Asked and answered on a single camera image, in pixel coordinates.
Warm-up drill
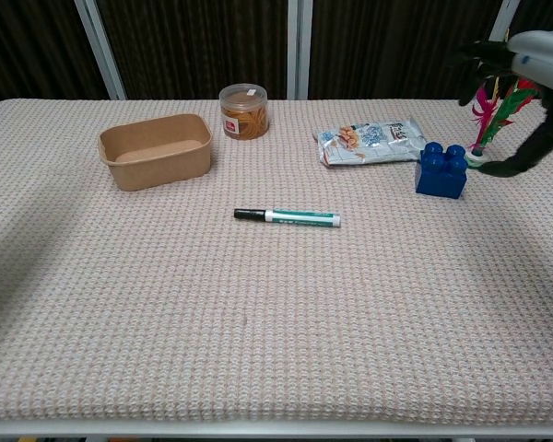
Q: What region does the brown paper box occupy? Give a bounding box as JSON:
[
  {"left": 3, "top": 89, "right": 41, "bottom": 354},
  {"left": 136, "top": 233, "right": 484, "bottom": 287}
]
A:
[{"left": 97, "top": 113, "right": 213, "bottom": 192}]

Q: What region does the white blue snack bag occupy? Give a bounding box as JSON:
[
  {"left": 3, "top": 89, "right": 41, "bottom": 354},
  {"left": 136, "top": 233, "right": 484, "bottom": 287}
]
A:
[{"left": 312, "top": 117, "right": 428, "bottom": 169}]

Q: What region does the green white marker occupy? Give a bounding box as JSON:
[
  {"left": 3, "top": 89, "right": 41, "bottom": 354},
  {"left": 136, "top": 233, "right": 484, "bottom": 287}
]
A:
[{"left": 263, "top": 208, "right": 342, "bottom": 229}]

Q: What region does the blue building block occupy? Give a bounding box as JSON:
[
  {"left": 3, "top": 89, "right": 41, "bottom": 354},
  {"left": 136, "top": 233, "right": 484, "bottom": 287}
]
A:
[{"left": 414, "top": 141, "right": 469, "bottom": 201}]

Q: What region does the dark ribbed curtain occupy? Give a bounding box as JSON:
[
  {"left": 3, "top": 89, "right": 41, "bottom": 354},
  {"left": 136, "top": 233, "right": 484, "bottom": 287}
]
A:
[{"left": 0, "top": 0, "right": 553, "bottom": 108}]

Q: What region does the white table edge rail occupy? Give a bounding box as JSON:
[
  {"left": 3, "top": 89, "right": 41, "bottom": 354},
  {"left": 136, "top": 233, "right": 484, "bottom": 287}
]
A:
[{"left": 0, "top": 417, "right": 553, "bottom": 439}]

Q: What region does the colourful feather shuttlecock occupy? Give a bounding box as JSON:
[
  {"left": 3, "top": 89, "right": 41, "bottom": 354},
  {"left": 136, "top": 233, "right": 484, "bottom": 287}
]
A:
[{"left": 464, "top": 76, "right": 541, "bottom": 169}]

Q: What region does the beige woven table cloth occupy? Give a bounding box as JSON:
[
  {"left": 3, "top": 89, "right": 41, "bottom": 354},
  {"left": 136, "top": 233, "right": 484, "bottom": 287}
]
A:
[{"left": 0, "top": 98, "right": 553, "bottom": 423}]

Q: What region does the white frame post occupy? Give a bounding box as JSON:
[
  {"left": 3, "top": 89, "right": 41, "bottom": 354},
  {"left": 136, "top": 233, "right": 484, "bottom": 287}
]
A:
[
  {"left": 286, "top": 0, "right": 314, "bottom": 101},
  {"left": 73, "top": 0, "right": 128, "bottom": 101},
  {"left": 487, "top": 0, "right": 522, "bottom": 43}
]

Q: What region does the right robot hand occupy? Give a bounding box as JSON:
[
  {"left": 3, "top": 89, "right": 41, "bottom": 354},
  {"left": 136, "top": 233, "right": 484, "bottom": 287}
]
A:
[{"left": 457, "top": 29, "right": 553, "bottom": 179}]

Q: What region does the clear jar of rubber bands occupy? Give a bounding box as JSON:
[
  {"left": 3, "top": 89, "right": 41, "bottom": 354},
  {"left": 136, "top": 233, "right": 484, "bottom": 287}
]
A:
[{"left": 218, "top": 83, "right": 270, "bottom": 141}]

